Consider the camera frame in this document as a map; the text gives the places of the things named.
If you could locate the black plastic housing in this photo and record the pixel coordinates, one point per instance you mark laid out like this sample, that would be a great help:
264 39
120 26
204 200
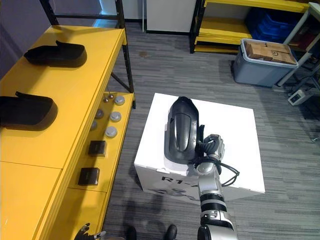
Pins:
25 112
57 56
181 130

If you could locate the yellow shelf rack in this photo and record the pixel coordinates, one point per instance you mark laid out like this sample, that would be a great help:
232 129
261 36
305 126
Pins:
220 30

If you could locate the round grey cap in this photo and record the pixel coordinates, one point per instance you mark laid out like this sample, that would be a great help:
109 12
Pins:
120 99
111 131
115 116

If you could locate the white cabinet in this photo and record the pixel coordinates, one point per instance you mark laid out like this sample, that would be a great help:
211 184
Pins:
170 15

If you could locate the black square box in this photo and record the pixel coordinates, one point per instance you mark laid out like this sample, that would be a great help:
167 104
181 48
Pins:
97 148
88 176

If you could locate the grey plastic bin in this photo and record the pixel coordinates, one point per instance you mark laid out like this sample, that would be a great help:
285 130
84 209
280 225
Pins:
257 72

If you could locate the brown cardboard box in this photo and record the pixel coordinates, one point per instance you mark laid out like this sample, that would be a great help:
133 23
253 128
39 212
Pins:
270 51

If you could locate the robot left dark foot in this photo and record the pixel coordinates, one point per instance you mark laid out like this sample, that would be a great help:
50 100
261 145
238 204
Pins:
131 233

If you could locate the small metal pin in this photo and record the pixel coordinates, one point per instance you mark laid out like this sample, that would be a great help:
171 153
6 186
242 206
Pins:
111 94
106 98

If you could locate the robot dark foot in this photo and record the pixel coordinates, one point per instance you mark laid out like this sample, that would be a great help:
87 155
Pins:
131 233
171 233

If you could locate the blue plastic bin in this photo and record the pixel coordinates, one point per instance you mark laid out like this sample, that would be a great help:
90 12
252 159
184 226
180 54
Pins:
272 26

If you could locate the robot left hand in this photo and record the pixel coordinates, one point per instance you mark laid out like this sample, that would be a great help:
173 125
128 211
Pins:
85 233

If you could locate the white power adapter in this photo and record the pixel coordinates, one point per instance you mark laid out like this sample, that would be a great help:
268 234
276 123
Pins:
298 97

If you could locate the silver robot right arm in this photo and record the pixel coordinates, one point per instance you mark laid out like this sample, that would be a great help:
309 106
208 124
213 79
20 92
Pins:
212 200

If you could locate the robot right dark foot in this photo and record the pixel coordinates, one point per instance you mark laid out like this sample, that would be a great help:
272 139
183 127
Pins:
171 233

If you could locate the yellow shelf with black frame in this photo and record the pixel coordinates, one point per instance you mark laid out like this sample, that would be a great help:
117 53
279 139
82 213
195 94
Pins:
75 100

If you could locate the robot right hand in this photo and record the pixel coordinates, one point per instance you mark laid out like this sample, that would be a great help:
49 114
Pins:
212 147

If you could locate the white cardboard box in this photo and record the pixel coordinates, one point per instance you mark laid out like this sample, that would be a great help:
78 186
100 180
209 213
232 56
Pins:
237 150

